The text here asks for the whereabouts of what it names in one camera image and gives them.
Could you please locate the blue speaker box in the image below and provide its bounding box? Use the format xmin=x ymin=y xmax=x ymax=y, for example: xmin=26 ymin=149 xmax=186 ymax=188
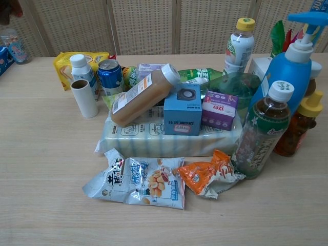
xmin=163 ymin=83 xmax=202 ymax=136

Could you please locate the sponge multipack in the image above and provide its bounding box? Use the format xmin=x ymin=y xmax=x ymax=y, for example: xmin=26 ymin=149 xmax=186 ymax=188
xmin=94 ymin=107 xmax=243 ymax=157

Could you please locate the brown milk tea bottle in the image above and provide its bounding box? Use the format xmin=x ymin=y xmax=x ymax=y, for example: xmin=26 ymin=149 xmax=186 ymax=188
xmin=110 ymin=63 xmax=181 ymax=128

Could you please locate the purple wipes pack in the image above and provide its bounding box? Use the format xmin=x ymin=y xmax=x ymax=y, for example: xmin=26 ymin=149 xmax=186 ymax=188
xmin=136 ymin=63 xmax=168 ymax=80

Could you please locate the purple carton box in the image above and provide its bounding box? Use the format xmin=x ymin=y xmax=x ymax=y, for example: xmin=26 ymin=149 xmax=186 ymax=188
xmin=201 ymin=90 xmax=239 ymax=132

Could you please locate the yellow green snack pack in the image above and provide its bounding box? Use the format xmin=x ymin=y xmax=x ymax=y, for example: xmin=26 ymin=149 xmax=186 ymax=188
xmin=122 ymin=66 xmax=139 ymax=89

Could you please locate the green plastic packet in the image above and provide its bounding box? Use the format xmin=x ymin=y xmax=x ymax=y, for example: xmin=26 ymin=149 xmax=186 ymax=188
xmin=101 ymin=92 xmax=124 ymax=109

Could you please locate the green soda bottle with label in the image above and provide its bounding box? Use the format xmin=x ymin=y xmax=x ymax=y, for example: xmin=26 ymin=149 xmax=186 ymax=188
xmin=177 ymin=67 xmax=224 ymax=85

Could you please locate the white blue peanut bag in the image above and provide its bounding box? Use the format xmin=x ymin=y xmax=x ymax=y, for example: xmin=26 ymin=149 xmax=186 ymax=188
xmin=81 ymin=149 xmax=186 ymax=211

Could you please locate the orange snack bag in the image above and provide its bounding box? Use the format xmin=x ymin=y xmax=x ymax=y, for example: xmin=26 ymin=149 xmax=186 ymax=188
xmin=177 ymin=149 xmax=247 ymax=200

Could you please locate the blue drink can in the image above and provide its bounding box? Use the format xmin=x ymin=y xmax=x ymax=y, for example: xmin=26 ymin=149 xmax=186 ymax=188
xmin=97 ymin=59 xmax=125 ymax=97

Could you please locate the clear green plastic bottle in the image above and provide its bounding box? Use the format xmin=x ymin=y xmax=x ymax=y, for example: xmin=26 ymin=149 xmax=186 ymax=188
xmin=201 ymin=72 xmax=262 ymax=114

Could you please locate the cardboard tube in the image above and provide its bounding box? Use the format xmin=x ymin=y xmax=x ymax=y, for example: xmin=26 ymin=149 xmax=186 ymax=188
xmin=70 ymin=79 xmax=99 ymax=119

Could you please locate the small white milk bottle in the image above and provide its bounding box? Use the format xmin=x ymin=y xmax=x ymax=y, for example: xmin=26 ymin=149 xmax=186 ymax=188
xmin=69 ymin=54 xmax=99 ymax=101

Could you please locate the green label tea bottle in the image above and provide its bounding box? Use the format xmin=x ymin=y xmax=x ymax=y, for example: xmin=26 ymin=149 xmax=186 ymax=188
xmin=231 ymin=80 xmax=295 ymax=180

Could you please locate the woven bamboo folding screen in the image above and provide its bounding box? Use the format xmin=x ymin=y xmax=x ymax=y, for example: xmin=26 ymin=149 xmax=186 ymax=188
xmin=0 ymin=0 xmax=328 ymax=58

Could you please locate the white bottle yellow cap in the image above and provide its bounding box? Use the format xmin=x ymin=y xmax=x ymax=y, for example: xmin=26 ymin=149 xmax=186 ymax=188
xmin=223 ymin=17 xmax=256 ymax=75

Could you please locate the white cardboard box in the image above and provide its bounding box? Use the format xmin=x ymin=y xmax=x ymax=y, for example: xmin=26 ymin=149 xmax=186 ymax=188
xmin=248 ymin=56 xmax=274 ymax=80

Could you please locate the yellow chips bag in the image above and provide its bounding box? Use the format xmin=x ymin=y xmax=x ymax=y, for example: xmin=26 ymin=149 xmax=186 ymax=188
xmin=53 ymin=52 xmax=111 ymax=91

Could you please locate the blue pump detergent bottle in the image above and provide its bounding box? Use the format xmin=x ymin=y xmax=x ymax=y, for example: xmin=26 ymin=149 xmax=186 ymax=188
xmin=249 ymin=11 xmax=322 ymax=116

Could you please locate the honey bottle yellow cap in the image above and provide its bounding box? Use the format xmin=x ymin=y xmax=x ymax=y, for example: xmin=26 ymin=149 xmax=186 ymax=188
xmin=272 ymin=90 xmax=324 ymax=157

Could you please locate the green pink feather shuttlecock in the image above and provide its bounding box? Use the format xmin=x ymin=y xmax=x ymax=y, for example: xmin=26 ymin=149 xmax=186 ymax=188
xmin=270 ymin=19 xmax=303 ymax=58

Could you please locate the brown bottle white cap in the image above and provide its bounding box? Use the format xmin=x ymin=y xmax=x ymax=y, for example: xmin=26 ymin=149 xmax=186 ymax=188
xmin=304 ymin=61 xmax=323 ymax=97

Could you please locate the clear plastic jar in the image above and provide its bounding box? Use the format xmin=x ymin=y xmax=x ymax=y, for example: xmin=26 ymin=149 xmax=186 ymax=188
xmin=6 ymin=28 xmax=30 ymax=65

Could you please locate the blue cookie box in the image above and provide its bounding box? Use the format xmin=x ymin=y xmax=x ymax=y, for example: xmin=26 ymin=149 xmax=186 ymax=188
xmin=0 ymin=46 xmax=15 ymax=77

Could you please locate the blue cling wrap roll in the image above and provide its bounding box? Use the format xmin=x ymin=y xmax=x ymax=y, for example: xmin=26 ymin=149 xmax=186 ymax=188
xmin=308 ymin=0 xmax=328 ymax=16

